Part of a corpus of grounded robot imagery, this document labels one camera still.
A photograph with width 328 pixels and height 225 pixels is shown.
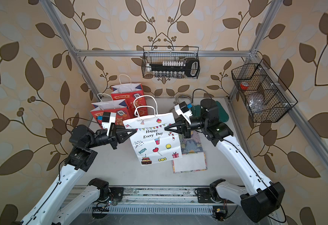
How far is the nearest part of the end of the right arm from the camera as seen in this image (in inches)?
21.5

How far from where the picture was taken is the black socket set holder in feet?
2.70

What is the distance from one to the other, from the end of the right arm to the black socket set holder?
403mm

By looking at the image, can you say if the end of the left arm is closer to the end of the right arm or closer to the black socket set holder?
the end of the right arm

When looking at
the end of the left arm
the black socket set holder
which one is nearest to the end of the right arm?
the end of the left arm
